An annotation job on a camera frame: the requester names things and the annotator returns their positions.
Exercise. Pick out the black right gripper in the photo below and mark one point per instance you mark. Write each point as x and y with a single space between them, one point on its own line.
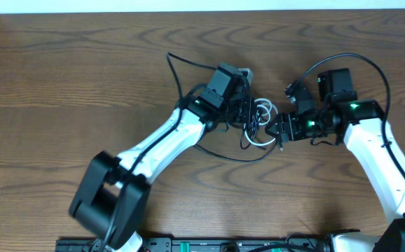
287 122

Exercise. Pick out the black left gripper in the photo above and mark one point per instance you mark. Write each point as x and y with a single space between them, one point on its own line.
249 115

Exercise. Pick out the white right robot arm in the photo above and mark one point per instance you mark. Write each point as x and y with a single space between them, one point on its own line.
361 126

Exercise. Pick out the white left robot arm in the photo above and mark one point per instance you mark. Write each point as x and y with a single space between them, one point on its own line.
111 198

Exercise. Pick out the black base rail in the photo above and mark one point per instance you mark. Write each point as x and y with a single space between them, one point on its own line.
223 245

